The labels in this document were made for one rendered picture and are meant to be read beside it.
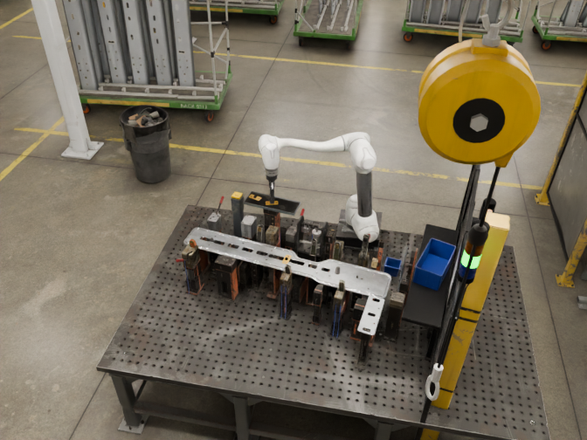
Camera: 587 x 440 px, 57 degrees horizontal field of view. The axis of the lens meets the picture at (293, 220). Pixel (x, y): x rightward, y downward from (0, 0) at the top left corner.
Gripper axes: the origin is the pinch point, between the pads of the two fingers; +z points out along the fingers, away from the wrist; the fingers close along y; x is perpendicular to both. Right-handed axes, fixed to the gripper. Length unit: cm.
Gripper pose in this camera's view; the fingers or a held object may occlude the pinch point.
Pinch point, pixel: (272, 198)
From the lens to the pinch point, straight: 368.2
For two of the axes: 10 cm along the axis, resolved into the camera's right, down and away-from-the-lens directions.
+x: 10.0, -0.5, 0.8
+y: 0.9, 6.3, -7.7
